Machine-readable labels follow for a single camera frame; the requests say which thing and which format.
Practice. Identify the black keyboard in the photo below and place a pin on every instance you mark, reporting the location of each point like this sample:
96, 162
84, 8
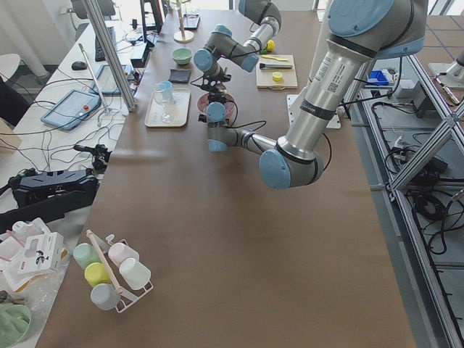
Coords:
99, 52

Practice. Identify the wooden glass stand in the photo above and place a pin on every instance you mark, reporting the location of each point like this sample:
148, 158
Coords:
182, 36

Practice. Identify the stainless steel ice scoop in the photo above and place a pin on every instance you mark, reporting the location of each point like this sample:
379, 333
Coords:
218, 93

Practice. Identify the grey folded cloth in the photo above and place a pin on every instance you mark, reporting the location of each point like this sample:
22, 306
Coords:
179, 75

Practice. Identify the yellow plastic knife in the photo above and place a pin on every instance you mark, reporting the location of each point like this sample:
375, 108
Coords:
278, 59

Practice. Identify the light blue cup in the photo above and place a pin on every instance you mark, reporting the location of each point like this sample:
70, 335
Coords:
166, 89

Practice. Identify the pink bowl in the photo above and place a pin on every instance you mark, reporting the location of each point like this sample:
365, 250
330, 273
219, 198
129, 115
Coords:
203, 102

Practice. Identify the black computer mouse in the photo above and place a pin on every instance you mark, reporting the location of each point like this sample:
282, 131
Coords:
78, 66

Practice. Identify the cream serving tray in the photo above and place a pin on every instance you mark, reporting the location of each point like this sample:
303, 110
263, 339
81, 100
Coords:
178, 108

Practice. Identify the pink cup in rack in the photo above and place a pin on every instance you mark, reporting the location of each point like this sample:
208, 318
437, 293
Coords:
119, 252

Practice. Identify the green cup in rack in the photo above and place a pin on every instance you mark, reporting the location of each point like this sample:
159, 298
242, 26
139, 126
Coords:
84, 254

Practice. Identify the white product box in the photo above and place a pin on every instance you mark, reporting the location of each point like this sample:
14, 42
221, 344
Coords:
42, 254

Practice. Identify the far blue teach pendant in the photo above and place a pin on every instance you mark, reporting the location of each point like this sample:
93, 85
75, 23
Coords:
106, 81

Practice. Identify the half lemon slice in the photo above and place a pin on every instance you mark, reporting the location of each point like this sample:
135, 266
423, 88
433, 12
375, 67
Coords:
277, 76

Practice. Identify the grey cup in rack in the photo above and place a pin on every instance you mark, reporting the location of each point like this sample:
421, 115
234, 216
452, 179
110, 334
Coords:
104, 296

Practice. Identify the light green bowl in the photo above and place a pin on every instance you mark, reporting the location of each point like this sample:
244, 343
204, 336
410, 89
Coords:
181, 56

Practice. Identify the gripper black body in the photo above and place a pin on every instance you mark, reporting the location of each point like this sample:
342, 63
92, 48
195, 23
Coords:
206, 117
217, 85

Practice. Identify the steel muddler black tip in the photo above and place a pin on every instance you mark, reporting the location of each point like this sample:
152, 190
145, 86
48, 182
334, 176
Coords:
269, 66

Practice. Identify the yellow cup in rack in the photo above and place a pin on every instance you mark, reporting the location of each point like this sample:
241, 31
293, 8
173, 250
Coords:
96, 273

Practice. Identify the bamboo cutting board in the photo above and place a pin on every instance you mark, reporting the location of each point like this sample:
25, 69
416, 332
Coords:
264, 78

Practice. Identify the upper whole yellow lemon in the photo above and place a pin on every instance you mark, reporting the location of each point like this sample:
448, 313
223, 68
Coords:
270, 46

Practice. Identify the white cup in rack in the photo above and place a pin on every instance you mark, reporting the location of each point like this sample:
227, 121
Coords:
136, 274

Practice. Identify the blue parts bin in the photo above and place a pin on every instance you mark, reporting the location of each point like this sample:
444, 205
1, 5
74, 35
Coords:
378, 78

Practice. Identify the near blue teach pendant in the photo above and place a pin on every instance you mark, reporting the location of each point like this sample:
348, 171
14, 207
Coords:
71, 110

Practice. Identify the blue teach pendant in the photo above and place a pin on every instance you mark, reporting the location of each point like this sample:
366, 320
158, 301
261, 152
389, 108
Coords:
106, 81
71, 110

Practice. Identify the white wire cup rack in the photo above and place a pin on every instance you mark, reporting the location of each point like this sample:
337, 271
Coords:
128, 297

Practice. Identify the aluminium frame post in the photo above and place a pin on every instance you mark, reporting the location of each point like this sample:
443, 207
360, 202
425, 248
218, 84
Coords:
96, 18

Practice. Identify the clear wine glass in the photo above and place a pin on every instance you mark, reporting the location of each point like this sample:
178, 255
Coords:
166, 117

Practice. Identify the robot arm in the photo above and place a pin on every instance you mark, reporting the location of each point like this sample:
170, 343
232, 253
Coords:
353, 33
222, 45

